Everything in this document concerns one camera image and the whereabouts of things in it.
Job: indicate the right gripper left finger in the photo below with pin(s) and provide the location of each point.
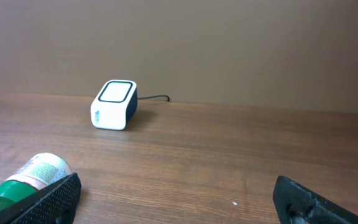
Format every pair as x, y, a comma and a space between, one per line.
57, 203

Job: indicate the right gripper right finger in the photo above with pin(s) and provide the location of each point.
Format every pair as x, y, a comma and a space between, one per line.
295, 203

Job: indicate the green lid white jar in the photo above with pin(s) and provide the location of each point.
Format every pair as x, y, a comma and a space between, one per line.
36, 174

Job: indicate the white barcode scanner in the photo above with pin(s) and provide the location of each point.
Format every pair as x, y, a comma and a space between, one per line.
114, 105

